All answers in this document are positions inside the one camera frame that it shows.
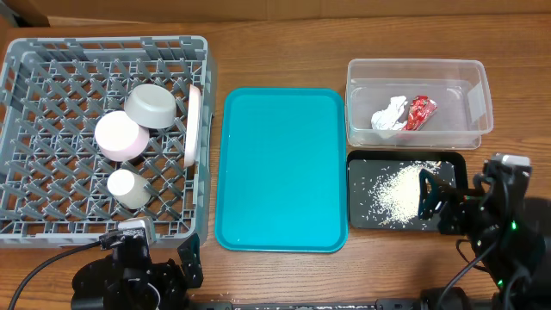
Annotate teal plastic tray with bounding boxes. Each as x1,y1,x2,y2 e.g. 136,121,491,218
214,88,349,253

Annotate red snack wrapper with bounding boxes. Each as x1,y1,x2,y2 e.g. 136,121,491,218
404,96,437,131

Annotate crumpled white tissue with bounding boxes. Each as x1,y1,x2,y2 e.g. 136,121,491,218
371,96,407,130

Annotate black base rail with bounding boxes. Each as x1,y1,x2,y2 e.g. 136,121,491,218
189,288,494,310

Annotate rice and food scraps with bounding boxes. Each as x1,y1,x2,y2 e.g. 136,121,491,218
362,161,442,228

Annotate grey plastic dish rack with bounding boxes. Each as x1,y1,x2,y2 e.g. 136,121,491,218
1,35,217,248

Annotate black tray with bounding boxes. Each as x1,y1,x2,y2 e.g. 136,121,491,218
347,150,468,232

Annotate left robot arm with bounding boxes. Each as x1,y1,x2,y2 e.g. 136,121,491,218
71,229,203,310

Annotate large white plate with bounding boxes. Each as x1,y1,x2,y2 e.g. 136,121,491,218
184,84,201,168

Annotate clear plastic bin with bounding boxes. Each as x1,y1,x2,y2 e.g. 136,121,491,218
345,59,494,150

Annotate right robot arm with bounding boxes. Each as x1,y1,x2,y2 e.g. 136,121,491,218
413,153,550,309

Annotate white paper cup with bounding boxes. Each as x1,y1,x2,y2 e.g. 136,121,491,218
107,169,151,210

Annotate grey bowl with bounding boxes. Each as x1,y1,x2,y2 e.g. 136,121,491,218
124,84,176,129

